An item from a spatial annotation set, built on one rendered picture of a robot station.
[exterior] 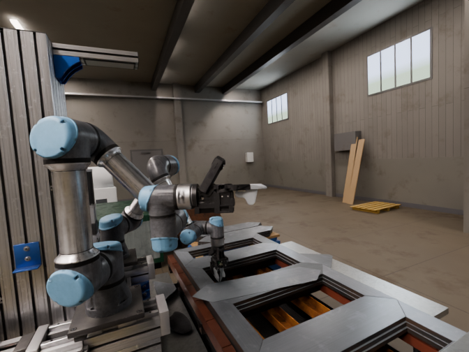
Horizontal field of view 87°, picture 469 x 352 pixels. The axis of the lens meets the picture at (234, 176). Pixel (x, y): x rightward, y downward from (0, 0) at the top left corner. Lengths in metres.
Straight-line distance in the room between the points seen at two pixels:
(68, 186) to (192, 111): 11.30
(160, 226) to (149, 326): 0.45
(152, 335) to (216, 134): 11.41
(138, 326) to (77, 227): 0.43
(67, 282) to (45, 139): 0.39
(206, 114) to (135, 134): 3.30
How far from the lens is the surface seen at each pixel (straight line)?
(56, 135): 0.81
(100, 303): 1.03
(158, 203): 0.73
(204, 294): 1.40
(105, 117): 11.57
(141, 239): 3.84
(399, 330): 1.32
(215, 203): 0.69
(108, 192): 6.48
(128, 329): 1.08
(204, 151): 11.93
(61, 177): 0.84
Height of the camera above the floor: 1.54
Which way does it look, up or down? 4 degrees down
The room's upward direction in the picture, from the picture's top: 3 degrees counter-clockwise
